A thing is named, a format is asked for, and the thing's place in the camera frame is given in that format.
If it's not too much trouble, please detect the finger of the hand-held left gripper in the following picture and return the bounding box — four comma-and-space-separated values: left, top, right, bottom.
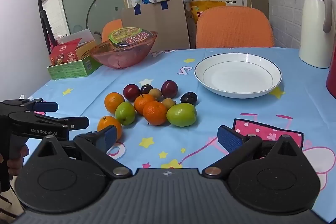
1, 99, 59, 113
9, 112, 90, 132

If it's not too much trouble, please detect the white plate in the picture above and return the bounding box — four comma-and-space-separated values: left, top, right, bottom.
194, 53, 282, 98

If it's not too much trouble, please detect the dark purple plum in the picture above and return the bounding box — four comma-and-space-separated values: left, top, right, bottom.
180, 92, 198, 105
140, 84, 154, 95

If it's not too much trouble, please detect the red mesh bowl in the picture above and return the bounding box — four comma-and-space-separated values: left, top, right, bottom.
89, 31, 158, 69

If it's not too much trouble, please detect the large orange chair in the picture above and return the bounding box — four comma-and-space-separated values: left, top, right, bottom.
196, 6, 275, 49

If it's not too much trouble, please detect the blue printed tablecloth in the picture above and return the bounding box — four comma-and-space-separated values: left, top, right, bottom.
26, 47, 336, 216

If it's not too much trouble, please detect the red snack packet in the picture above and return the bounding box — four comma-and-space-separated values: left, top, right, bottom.
50, 39, 82, 66

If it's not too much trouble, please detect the green carton box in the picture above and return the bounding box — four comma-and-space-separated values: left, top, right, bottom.
47, 42, 103, 80

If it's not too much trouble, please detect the cardboard box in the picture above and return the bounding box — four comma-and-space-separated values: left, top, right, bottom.
120, 0, 191, 50

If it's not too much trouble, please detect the large green apple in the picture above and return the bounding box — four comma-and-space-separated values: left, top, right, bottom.
166, 103, 197, 127

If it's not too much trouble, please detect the orange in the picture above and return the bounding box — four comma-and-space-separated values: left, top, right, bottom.
97, 115, 123, 142
104, 92, 125, 114
143, 101, 168, 126
134, 94, 156, 116

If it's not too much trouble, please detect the person's left hand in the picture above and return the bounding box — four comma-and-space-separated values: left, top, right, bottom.
0, 145, 30, 180

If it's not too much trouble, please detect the small green apple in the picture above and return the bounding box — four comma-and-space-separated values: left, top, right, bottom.
115, 102, 136, 126

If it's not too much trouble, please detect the instant noodle bowl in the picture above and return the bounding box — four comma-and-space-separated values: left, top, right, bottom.
108, 27, 155, 50

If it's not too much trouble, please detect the red thermos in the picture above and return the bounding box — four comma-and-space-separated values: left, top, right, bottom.
325, 55, 336, 99

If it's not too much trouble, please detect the red plum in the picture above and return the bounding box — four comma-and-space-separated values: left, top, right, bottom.
123, 84, 140, 102
161, 80, 179, 99

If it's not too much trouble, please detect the small orange chair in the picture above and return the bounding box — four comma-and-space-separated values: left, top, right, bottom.
101, 18, 124, 43

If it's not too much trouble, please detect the white thermos jug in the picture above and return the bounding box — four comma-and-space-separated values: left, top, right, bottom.
298, 0, 333, 69

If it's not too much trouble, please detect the black stand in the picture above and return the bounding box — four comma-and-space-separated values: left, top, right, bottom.
39, 10, 58, 55

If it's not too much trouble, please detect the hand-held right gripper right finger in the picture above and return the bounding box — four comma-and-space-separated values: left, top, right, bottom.
202, 125, 305, 179

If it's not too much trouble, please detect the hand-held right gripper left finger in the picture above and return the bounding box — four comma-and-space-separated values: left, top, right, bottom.
35, 125, 133, 179

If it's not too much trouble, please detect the white board black frame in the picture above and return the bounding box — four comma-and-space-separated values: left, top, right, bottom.
0, 0, 52, 104

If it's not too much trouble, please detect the yellow bag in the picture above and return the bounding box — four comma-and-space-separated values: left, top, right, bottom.
188, 0, 228, 24

